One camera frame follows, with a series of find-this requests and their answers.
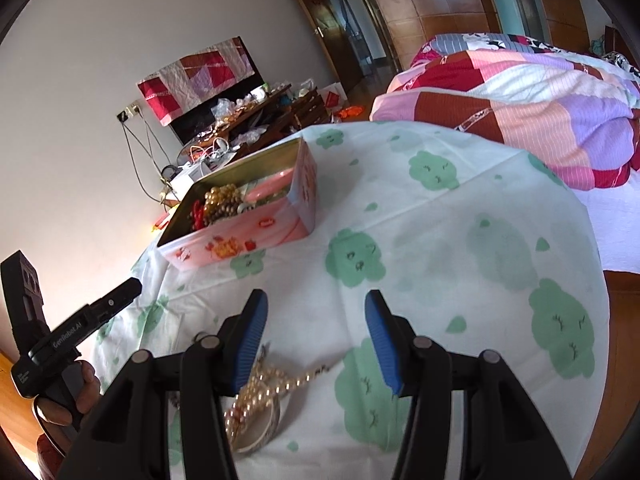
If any cow print blanket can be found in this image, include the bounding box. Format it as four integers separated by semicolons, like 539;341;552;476
432;32;640;78

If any black television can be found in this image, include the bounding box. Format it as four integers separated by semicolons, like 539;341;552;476
170;37;266;143

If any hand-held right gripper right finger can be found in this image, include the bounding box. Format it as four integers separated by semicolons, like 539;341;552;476
364;290;573;480

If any silver bangle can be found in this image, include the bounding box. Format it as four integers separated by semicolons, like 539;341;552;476
227;395;282;455

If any gold bead bracelet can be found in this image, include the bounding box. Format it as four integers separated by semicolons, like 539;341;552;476
202;184;246;226

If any pink patchwork quilt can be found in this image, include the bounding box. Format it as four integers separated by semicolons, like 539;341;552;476
370;34;640;191

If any person's left hand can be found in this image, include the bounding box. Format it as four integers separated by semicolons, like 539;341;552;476
31;359;103;456

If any wooden door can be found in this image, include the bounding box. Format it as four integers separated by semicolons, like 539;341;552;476
282;0;366;93

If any pearl necklace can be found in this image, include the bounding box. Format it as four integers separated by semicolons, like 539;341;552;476
222;364;331;453

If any wooden television cabinet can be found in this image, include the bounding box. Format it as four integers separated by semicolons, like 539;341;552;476
160;87;333;201

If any white bed sheet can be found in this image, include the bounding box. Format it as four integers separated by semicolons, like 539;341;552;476
570;180;640;273

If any white box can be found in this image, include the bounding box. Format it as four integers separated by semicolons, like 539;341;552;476
170;162;211;193

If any pink bangle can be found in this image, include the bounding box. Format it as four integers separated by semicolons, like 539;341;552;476
245;170;296;201

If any brown wooden wardrobe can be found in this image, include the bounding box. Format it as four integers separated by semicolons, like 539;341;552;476
270;0;591;91

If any red patchwork cover cloth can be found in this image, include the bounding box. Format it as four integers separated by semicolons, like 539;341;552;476
137;36;256;127

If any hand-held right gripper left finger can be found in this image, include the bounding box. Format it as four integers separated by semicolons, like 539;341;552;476
70;288;271;480

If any white and red paper bag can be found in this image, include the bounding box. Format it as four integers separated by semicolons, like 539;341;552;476
320;82;346;111

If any white cloud print tablecloth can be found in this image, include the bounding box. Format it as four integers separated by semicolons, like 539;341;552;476
92;121;608;480

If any pink tin box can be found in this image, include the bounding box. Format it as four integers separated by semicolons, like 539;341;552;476
156;137;318;272

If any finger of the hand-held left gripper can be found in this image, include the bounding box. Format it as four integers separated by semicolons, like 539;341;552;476
84;277;144;325

